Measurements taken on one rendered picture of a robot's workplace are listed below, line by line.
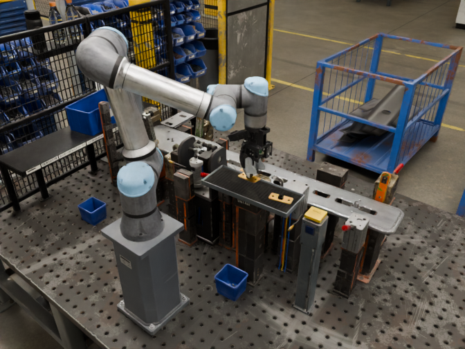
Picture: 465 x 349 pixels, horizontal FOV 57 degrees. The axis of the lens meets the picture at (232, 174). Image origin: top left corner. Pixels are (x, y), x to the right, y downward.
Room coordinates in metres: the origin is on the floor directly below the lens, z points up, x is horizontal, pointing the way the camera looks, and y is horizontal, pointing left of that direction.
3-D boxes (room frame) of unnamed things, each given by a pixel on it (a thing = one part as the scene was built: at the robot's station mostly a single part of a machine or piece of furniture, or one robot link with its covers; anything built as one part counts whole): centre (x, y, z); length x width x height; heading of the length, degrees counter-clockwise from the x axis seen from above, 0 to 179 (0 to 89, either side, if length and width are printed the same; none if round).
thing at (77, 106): (2.16, 0.72, 1.10); 0.30 x 0.17 x 0.13; 153
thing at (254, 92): (1.30, -0.07, 1.53); 0.09 x 0.08 x 0.11; 89
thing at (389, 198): (1.55, -0.66, 0.88); 0.15 x 0.11 x 0.36; 145
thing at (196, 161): (1.62, 0.13, 0.94); 0.18 x 0.13 x 0.49; 55
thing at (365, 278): (1.37, -0.59, 0.84); 0.18 x 0.06 x 0.29; 145
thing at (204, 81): (5.19, 0.22, 0.36); 0.50 x 0.50 x 0.73
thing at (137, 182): (1.18, 0.31, 1.27); 0.13 x 0.12 x 0.14; 179
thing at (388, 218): (1.72, -0.09, 1.00); 1.38 x 0.22 x 0.02; 55
